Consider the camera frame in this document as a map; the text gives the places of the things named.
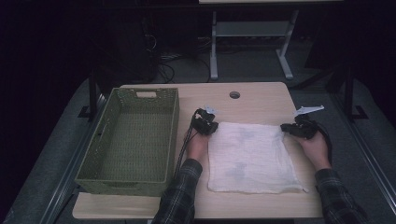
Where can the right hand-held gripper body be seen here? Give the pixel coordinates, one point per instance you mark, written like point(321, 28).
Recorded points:
point(306, 127)

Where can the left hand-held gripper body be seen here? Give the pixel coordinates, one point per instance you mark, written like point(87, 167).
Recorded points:
point(200, 123)

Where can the white cloth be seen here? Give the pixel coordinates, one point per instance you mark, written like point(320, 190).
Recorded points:
point(252, 155)

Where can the green woven basket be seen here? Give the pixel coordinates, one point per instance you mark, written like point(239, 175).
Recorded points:
point(141, 137)

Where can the person's left hand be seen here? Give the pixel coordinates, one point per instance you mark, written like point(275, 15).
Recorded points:
point(197, 146)

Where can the person's right hand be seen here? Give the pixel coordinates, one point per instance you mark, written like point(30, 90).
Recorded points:
point(314, 149)

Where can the black metal stand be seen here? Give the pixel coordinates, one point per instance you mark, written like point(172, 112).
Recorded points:
point(92, 93)
point(349, 93)

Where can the white metal desk frame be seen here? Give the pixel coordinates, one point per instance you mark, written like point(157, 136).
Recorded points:
point(249, 28)

